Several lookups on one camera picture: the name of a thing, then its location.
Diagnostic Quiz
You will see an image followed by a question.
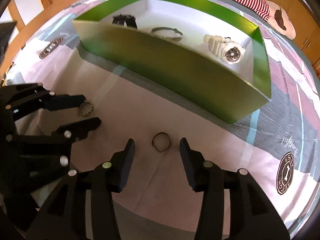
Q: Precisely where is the black wrist watch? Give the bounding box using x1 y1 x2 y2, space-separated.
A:
112 14 137 29

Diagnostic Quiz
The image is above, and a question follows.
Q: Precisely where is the green cardboard box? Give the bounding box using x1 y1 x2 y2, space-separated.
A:
73 0 271 124

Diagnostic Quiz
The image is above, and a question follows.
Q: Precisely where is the wooden cabinet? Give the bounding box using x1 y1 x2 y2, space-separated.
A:
268 0 319 76

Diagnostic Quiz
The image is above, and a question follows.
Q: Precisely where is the red striped plush toy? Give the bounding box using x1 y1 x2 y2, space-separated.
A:
233 0 296 40

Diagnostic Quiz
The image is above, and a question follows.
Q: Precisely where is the patterned bed sheet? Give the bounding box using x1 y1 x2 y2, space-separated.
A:
8 0 319 235

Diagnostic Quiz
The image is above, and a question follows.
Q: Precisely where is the white wrist watch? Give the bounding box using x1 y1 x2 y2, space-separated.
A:
203 35 246 64

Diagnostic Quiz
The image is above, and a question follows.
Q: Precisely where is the metal bangle bracelet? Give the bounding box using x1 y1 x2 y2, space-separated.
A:
150 26 185 42

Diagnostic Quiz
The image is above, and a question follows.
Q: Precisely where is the small dark ring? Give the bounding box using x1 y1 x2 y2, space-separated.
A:
151 132 171 153

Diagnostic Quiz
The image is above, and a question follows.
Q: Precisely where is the wooden bed frame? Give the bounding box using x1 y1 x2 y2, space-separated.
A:
1 0 79 79

